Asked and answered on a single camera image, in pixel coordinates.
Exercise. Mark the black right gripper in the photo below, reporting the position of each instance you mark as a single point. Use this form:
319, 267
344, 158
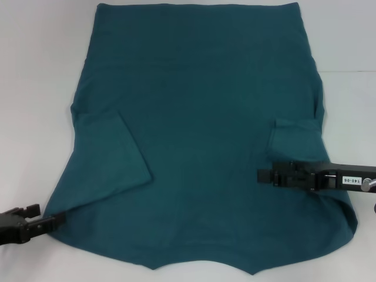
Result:
332, 177

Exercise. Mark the teal blue shirt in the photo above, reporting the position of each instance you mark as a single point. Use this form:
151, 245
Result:
205, 88

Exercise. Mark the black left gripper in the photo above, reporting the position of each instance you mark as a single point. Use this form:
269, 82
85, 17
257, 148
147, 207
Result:
10, 227

